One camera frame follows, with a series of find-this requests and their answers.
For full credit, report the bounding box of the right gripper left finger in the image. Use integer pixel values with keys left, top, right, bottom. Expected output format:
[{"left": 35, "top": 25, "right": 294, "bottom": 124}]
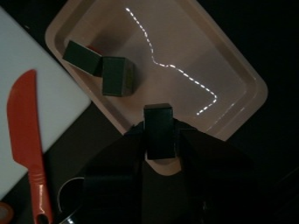
[{"left": 80, "top": 122, "right": 148, "bottom": 224}]

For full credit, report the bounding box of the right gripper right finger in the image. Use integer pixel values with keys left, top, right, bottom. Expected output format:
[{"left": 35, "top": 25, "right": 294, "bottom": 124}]
[{"left": 172, "top": 118, "right": 259, "bottom": 224}]

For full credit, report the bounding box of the red toy knife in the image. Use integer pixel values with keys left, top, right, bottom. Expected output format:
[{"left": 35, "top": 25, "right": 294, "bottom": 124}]
[{"left": 6, "top": 68, "right": 55, "bottom": 224}]

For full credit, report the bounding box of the white cutting board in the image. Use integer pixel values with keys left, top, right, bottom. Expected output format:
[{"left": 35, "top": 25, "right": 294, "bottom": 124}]
[{"left": 0, "top": 5, "right": 94, "bottom": 201}]

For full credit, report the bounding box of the pink rectangular plate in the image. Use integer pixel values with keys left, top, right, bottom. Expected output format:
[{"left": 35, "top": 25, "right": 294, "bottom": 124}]
[{"left": 43, "top": 0, "right": 270, "bottom": 177}]

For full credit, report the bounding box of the brown round ring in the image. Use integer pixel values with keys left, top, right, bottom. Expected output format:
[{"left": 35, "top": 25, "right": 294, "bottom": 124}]
[{"left": 0, "top": 200, "right": 15, "bottom": 224}]

